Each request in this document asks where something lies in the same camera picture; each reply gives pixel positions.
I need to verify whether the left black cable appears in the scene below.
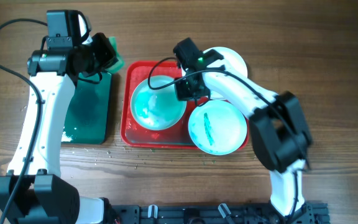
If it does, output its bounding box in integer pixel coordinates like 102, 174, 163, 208
0, 18, 48, 224

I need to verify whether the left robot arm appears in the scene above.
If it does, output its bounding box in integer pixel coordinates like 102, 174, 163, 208
0, 33, 121, 223

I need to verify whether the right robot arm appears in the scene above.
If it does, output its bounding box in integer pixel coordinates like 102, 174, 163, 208
173, 38, 313, 222

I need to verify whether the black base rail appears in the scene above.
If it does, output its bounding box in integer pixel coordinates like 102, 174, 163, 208
105, 202, 331, 224

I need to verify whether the stained white plate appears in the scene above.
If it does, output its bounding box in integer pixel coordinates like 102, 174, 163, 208
130, 75, 186, 131
202, 47, 248, 101

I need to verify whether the dark green tray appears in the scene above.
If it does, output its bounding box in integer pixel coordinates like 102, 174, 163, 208
62, 72, 112, 144

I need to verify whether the green scrubbing sponge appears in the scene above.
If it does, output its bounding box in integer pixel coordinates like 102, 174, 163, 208
106, 36, 125, 74

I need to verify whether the right black cable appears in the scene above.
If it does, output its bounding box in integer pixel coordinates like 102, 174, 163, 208
147, 56, 310, 218

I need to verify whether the black cable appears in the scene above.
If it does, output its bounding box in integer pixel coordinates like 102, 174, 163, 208
147, 56, 310, 218
0, 18, 48, 224

